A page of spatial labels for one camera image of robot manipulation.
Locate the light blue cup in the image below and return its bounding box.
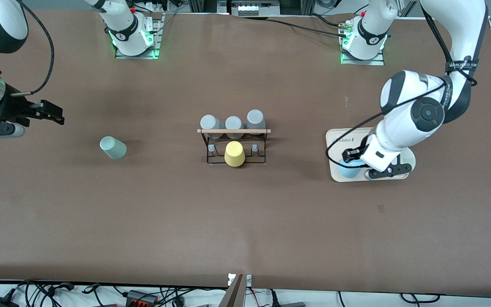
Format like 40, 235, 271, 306
338, 157, 363, 179

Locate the pale green cup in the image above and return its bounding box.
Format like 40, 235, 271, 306
100, 136, 127, 160

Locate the beige plastic tray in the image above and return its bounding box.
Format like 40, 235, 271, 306
326, 127, 416, 183

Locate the white bowl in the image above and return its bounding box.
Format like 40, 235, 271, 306
397, 147, 416, 175

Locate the grey cup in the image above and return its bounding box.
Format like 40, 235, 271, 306
225, 116, 244, 139
246, 110, 266, 136
200, 114, 225, 139

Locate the yellow cup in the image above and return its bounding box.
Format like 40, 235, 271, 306
224, 141, 246, 168

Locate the white power strip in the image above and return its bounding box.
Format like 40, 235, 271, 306
237, 3, 280, 17

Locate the black red connector block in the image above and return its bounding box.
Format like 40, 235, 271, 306
125, 290, 157, 306

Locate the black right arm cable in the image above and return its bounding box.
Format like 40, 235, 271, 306
19, 2, 55, 95

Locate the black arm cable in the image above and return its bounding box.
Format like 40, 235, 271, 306
326, 4, 478, 165
19, 2, 55, 95

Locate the black wire cup rack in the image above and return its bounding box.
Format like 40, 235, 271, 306
197, 127, 271, 165

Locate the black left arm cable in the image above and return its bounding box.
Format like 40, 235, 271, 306
326, 4, 478, 165

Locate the black cable loop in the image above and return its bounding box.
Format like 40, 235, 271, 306
400, 293, 440, 304

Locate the black cable on table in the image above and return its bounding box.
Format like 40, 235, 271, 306
267, 18, 348, 38

